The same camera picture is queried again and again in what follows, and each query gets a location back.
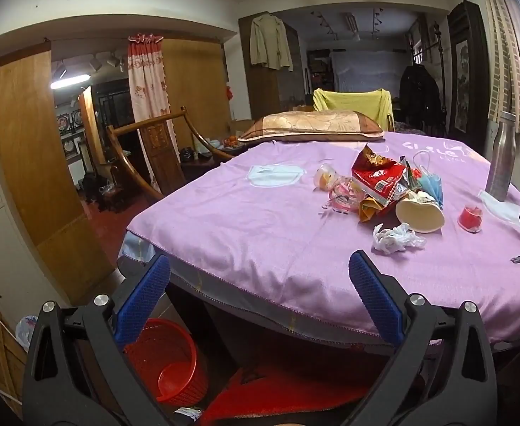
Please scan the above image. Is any red rug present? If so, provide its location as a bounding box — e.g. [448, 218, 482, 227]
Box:
[201, 359, 378, 426]

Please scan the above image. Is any cream paper cup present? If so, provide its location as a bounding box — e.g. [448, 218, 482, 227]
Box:
[395, 191, 446, 234]

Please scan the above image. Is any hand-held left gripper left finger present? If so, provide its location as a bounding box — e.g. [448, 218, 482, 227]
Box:
[22, 255, 174, 426]

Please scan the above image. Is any black hanging coat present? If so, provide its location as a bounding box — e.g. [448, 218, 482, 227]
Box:
[399, 64, 442, 136]

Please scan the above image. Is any white tissue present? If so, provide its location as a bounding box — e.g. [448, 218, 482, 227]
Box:
[372, 223, 427, 256]

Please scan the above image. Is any wooden armchair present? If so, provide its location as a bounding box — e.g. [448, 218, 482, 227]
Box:
[106, 106, 243, 207]

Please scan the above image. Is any beige hanging jacket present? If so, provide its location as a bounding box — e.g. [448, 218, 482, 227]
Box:
[249, 12, 294, 72]

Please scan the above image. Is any small wooden stool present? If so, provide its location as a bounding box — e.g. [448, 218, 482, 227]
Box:
[100, 186, 126, 214]

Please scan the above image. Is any floral pink curtain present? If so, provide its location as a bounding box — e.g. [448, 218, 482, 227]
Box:
[127, 32, 176, 191]

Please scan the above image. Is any wooden door panel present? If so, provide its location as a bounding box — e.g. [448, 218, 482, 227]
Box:
[162, 35, 224, 143]
[0, 49, 115, 307]

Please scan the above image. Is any gold snack wrapper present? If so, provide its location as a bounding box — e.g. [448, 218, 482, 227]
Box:
[359, 196, 388, 223]

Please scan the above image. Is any brown gold pillow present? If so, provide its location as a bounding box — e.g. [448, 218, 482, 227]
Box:
[238, 110, 385, 145]

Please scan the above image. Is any cardboard box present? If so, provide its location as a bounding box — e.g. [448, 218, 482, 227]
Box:
[229, 119, 256, 137]

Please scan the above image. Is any black bag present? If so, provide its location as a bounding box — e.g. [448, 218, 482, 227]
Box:
[80, 173, 110, 206]

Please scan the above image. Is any dark framed picture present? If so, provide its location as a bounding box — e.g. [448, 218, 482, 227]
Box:
[446, 0, 491, 152]

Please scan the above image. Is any yellow cloth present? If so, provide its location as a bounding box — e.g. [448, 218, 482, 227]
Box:
[312, 89, 394, 131]

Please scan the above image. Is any fluorescent light tube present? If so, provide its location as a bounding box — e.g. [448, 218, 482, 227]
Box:
[49, 73, 91, 90]

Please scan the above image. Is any blue face mask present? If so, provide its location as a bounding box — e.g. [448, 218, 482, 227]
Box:
[413, 151, 444, 209]

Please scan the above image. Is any red plastic string bundle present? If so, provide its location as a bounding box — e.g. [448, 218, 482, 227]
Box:
[322, 177, 363, 214]

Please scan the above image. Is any red plastic basket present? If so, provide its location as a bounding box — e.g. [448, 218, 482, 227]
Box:
[122, 318, 208, 409]

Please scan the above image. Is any metal bottle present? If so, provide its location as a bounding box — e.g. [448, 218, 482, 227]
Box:
[485, 110, 517, 202]

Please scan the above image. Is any red snack bag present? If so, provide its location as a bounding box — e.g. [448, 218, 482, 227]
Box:
[351, 144, 420, 207]

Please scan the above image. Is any clear orange jelly cup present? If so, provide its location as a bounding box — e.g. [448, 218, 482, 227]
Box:
[313, 164, 336, 191]

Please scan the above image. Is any clear red jelly cup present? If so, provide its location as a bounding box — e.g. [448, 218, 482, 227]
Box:
[458, 205, 483, 233]

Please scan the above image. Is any wooden board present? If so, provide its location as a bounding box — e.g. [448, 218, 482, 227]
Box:
[0, 311, 27, 419]

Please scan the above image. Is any white plastic bag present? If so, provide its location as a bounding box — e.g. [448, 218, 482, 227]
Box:
[15, 315, 39, 352]

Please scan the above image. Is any beige window curtain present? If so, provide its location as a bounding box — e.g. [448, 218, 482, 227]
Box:
[473, 0, 520, 125]

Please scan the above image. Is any pink tablecloth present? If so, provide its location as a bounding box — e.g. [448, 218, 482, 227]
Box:
[118, 131, 520, 347]

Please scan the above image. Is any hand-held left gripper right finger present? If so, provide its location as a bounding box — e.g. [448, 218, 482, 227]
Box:
[340, 250, 498, 426]

